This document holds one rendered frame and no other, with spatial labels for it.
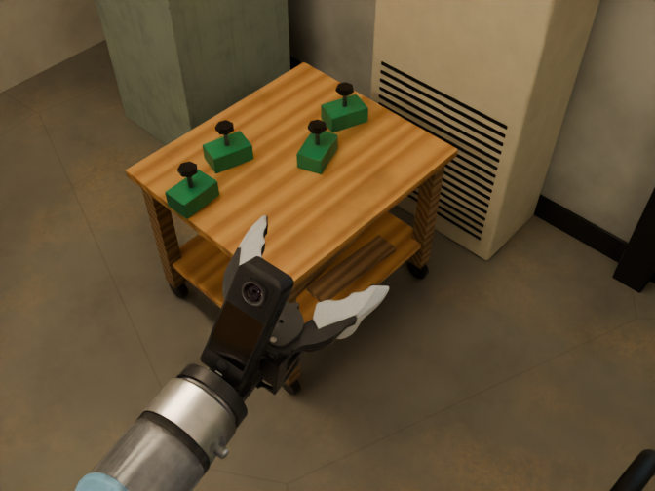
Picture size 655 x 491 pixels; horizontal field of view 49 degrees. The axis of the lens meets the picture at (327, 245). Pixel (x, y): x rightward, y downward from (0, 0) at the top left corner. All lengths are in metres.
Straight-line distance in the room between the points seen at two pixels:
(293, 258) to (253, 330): 1.04
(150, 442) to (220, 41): 1.98
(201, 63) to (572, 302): 1.40
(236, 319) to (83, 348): 1.65
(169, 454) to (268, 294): 0.15
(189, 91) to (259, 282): 1.90
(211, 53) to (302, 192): 0.81
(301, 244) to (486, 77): 0.68
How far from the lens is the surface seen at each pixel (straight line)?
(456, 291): 2.30
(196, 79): 2.48
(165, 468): 0.62
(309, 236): 1.70
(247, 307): 0.62
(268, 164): 1.89
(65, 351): 2.27
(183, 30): 2.37
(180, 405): 0.63
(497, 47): 1.94
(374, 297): 0.71
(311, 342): 0.68
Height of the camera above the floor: 1.80
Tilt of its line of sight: 49 degrees down
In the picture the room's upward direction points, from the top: straight up
